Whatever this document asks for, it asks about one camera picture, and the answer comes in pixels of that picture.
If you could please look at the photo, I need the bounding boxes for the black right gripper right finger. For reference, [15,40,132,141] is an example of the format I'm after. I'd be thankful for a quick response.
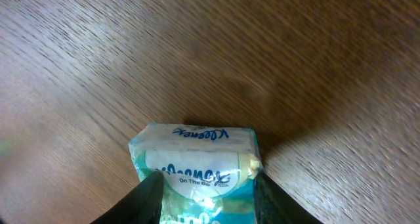
[254,171,322,224]

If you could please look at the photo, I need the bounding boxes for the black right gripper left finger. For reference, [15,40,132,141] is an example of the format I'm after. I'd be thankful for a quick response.
[91,171,164,224]

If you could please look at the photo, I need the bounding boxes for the teal tissue pack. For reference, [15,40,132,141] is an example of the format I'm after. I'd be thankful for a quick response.
[129,123,263,224]

